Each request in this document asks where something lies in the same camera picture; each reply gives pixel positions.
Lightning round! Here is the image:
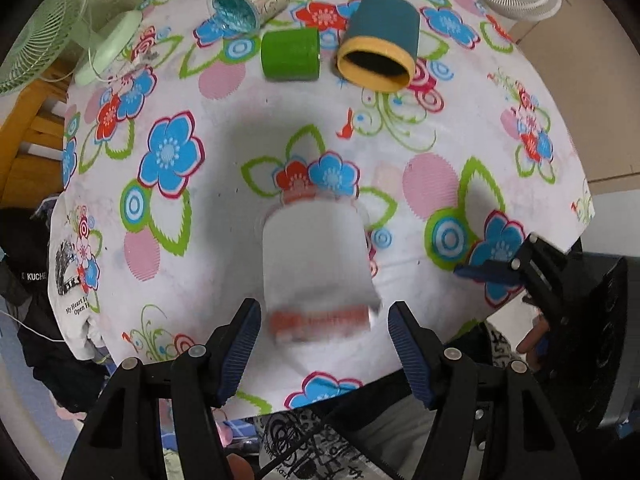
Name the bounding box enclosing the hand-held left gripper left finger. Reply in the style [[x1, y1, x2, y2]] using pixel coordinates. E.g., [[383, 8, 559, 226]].
[[60, 298, 262, 480]]

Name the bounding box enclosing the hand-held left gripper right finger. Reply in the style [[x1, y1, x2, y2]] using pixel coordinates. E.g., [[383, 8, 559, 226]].
[[387, 301, 583, 480]]

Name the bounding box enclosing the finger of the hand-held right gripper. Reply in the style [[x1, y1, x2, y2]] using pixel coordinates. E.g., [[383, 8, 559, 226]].
[[454, 232, 568, 322]]

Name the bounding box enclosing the teal cup with yellow rim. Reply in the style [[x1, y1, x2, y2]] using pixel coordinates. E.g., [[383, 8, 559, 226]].
[[336, 0, 421, 94]]

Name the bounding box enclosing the green cup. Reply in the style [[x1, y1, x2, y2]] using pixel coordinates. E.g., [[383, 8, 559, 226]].
[[260, 27, 321, 83]]

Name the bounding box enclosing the white printed cup teal inside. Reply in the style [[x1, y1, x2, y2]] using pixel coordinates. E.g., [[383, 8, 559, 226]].
[[208, 0, 292, 35]]

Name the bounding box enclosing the person's right hand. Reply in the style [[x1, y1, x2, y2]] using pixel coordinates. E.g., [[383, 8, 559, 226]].
[[516, 319, 552, 372]]

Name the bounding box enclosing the person's black-and-white printed clothing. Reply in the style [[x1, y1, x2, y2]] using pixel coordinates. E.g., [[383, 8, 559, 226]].
[[212, 319, 532, 480]]

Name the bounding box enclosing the black jacket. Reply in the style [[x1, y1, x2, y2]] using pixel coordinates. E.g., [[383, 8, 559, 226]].
[[0, 204, 111, 412]]

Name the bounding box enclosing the floral tablecloth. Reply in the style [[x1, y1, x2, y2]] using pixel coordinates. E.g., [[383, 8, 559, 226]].
[[47, 0, 597, 413]]

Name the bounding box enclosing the wooden chair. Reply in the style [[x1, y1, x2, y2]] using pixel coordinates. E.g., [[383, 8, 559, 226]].
[[0, 79, 70, 207]]

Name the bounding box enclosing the green table fan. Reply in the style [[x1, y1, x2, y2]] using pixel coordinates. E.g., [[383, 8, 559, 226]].
[[0, 0, 145, 98]]

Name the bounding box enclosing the white cable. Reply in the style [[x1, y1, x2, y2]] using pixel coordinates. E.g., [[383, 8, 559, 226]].
[[0, 309, 67, 345]]

